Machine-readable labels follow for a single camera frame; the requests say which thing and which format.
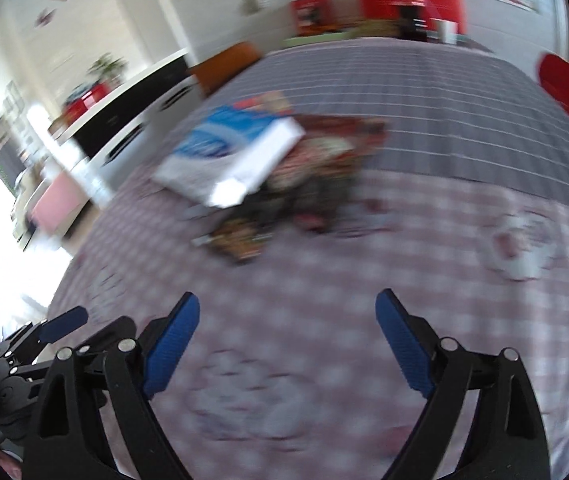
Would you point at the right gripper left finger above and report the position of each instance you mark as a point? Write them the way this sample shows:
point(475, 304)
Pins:
point(121, 367)

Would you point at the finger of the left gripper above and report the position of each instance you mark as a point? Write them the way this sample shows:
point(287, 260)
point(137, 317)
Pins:
point(63, 324)

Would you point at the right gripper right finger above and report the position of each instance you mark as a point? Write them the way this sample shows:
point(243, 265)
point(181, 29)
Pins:
point(506, 440)

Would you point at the black snack wrapper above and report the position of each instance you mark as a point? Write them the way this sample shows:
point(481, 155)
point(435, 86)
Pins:
point(312, 206)

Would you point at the beige sofa with pink cover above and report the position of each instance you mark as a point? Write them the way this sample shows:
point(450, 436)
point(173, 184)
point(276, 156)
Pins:
point(49, 205)

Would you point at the pink checkered tablecloth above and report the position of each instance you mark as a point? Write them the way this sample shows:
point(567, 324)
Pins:
point(288, 375)

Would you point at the white sideboard cabinet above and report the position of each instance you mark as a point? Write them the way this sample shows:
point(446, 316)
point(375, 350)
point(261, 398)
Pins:
point(111, 139)

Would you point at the blue white medicine box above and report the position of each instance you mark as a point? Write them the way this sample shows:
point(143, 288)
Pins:
point(228, 156)

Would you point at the potted plant on cabinet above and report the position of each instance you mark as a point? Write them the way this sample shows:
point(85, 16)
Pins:
point(109, 70)

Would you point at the brown wooden chair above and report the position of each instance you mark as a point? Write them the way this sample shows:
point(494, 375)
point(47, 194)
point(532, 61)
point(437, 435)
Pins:
point(213, 73)

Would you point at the red flattened carton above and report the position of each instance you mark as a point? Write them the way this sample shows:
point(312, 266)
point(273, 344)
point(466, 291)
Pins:
point(329, 138)

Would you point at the red white candy packet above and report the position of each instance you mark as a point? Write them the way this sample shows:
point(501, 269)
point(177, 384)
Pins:
point(271, 102)

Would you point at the grey grid tablecloth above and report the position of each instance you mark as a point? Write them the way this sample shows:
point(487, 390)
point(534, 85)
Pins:
point(449, 111)

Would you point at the white paper cup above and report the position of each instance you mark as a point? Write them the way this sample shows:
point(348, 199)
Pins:
point(447, 31)

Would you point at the red gift box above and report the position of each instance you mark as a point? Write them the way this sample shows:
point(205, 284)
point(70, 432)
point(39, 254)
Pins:
point(428, 10)

